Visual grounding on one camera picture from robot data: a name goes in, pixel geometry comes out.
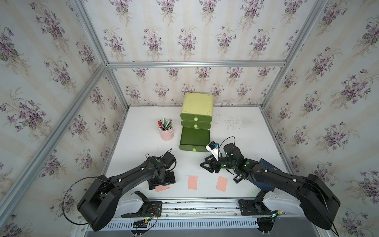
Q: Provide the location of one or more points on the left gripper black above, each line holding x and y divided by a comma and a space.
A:
170, 180

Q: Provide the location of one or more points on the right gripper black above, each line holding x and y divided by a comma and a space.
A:
210, 163

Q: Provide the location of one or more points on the pink sticky pad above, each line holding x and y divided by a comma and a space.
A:
161, 188
222, 184
192, 182

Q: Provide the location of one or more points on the green bottom drawer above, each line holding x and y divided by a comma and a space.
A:
194, 140

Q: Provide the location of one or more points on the green drawer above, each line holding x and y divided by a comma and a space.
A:
196, 117
196, 124
194, 140

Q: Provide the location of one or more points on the green top drawer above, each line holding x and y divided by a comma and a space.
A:
196, 117

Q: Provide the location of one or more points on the yellow green drawer cabinet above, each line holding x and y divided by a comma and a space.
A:
198, 103

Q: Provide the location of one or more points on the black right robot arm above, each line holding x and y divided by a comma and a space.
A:
279, 191

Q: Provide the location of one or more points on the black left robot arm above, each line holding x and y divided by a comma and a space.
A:
98, 205

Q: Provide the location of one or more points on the pink pen cup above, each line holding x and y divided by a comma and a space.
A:
167, 135

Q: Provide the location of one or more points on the small circuit board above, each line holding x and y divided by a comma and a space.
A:
140, 224

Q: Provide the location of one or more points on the pens in cup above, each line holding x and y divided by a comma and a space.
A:
165, 124

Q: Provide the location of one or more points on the dark blue notebook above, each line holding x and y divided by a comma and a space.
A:
268, 164

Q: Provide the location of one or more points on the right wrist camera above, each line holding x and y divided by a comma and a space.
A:
213, 147

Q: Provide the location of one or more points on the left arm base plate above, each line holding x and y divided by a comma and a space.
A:
148, 209

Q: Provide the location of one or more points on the aluminium front rail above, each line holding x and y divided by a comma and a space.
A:
198, 207

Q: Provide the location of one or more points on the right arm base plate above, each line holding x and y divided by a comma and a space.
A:
252, 207

